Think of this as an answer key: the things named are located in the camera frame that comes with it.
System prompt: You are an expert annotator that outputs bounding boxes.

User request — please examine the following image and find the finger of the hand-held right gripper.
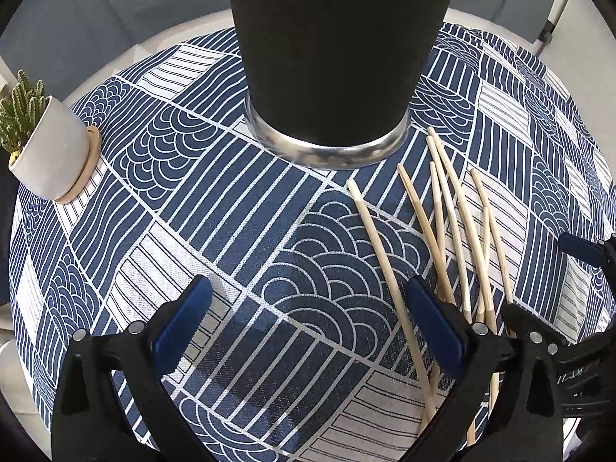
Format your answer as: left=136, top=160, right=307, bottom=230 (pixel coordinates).
left=500, top=303, right=578, bottom=348
left=559, top=232, right=616, bottom=271

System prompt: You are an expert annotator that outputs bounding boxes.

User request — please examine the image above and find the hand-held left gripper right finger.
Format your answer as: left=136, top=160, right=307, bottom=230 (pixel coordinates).
left=405, top=276, right=567, bottom=462

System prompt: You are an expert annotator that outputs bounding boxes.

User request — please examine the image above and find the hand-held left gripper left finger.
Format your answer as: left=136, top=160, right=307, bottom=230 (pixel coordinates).
left=50, top=274, right=214, bottom=462

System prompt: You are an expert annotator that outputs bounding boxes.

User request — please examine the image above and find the pile of wooden chopsticks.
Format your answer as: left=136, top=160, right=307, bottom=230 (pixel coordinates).
left=345, top=126, right=519, bottom=446

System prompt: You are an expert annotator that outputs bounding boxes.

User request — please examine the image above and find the black cup with metal base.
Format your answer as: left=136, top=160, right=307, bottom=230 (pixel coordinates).
left=222, top=0, right=460, bottom=171

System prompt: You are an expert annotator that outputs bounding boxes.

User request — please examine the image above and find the blue white patterned tablecloth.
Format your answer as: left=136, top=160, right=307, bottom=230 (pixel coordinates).
left=8, top=22, right=613, bottom=462

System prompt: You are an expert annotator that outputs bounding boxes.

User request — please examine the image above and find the wooden saucer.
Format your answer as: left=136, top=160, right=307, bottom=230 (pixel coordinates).
left=52, top=126, right=103, bottom=203

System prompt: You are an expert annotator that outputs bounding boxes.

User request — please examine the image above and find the cactus in white pot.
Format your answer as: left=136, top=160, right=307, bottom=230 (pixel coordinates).
left=0, top=70, right=93, bottom=199

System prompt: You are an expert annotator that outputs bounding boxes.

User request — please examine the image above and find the white metal frame leg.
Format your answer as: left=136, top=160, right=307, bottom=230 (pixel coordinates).
left=533, top=0, right=577, bottom=54

